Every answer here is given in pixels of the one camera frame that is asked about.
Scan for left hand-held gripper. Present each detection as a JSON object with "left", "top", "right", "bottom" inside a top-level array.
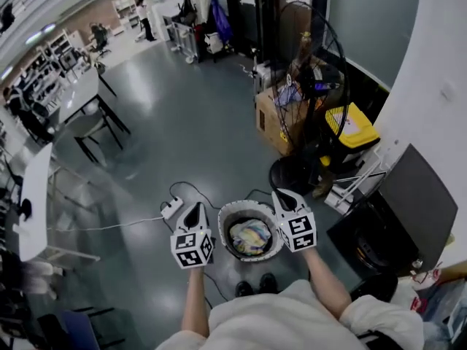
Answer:
[{"left": 170, "top": 201, "right": 214, "bottom": 269}]

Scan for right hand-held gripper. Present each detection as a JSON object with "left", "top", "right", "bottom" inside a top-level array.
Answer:
[{"left": 271, "top": 189, "right": 317, "bottom": 253}]

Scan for white laundry basket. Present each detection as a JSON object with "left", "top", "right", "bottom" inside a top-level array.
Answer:
[{"left": 217, "top": 199, "right": 285, "bottom": 262}]

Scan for pastel striped clothes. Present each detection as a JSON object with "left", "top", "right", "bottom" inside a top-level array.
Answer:
[{"left": 228, "top": 219, "right": 273, "bottom": 257}]

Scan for black washing machine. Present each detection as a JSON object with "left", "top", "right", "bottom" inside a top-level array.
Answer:
[{"left": 326, "top": 143, "right": 459, "bottom": 280}]

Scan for person's right forearm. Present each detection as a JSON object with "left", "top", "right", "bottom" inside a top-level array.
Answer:
[{"left": 301, "top": 248, "right": 353, "bottom": 320}]

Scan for person's left forearm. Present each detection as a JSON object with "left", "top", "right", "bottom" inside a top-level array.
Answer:
[{"left": 181, "top": 266, "right": 211, "bottom": 338}]

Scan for white power strip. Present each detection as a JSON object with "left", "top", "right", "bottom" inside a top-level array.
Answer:
[{"left": 160, "top": 196, "right": 185, "bottom": 219}]

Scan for black floor fan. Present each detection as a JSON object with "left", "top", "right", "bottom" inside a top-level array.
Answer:
[{"left": 269, "top": 0, "right": 351, "bottom": 198}]

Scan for white folded metal rack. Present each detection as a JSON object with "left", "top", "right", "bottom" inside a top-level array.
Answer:
[{"left": 324, "top": 146, "right": 387, "bottom": 207}]

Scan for brown cardboard box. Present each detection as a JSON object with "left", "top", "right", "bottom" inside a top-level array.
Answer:
[{"left": 255, "top": 87, "right": 311, "bottom": 156}]

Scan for person's right black shoe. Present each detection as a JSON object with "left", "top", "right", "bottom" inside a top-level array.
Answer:
[{"left": 258, "top": 272, "right": 278, "bottom": 294}]

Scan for person's black shoe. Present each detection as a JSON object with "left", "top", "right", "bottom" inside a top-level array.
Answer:
[
  {"left": 258, "top": 272, "right": 278, "bottom": 294},
  {"left": 235, "top": 281, "right": 255, "bottom": 298}
]

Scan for person's left black shoe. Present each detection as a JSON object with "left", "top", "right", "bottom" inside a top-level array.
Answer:
[{"left": 235, "top": 281, "right": 255, "bottom": 298}]

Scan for black bin yellow lid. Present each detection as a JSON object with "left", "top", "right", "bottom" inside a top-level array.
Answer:
[{"left": 319, "top": 102, "right": 381, "bottom": 174}]

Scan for person's white shirt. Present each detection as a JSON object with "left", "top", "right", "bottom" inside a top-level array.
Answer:
[{"left": 155, "top": 279, "right": 426, "bottom": 350}]

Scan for grey chair black legs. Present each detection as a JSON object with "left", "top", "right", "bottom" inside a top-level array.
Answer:
[{"left": 67, "top": 102, "right": 125, "bottom": 164}]

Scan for blue chair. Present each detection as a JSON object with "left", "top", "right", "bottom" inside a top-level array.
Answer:
[{"left": 38, "top": 306, "right": 125, "bottom": 350}]

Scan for white table black legs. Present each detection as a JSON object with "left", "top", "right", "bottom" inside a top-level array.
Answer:
[{"left": 58, "top": 67, "right": 132, "bottom": 138}]

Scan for plastic-wrapped grey appliance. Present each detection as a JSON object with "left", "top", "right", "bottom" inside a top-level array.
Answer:
[{"left": 422, "top": 279, "right": 467, "bottom": 342}]

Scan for grey framed board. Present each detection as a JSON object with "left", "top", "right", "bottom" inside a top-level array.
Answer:
[{"left": 328, "top": 0, "right": 420, "bottom": 90}]

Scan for black floor cable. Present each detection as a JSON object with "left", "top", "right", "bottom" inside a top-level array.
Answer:
[{"left": 169, "top": 181, "right": 273, "bottom": 211}]

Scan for white floor cable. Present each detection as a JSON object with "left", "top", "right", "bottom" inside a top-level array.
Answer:
[{"left": 47, "top": 215, "right": 165, "bottom": 233}]

